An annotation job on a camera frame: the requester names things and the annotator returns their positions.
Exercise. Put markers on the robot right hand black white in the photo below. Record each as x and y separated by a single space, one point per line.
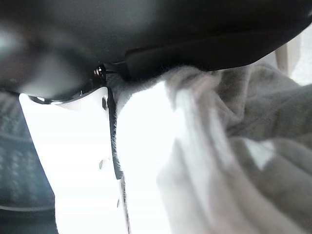
158 31

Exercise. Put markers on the white towel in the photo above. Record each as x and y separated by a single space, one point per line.
243 151

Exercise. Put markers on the dark grey washing machine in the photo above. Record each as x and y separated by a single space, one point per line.
19 158

